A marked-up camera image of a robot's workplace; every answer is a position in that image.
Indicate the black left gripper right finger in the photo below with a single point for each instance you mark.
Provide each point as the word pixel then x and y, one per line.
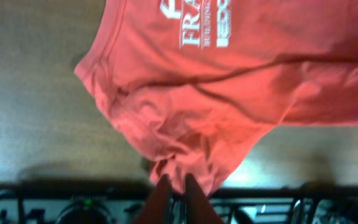
pixel 198 207

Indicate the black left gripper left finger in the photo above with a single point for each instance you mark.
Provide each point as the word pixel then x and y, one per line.
pixel 156 209

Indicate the orange t-shirt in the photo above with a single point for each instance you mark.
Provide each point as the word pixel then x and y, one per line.
pixel 194 85

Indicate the black base equipment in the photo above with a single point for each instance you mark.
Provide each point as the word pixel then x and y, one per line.
pixel 82 203

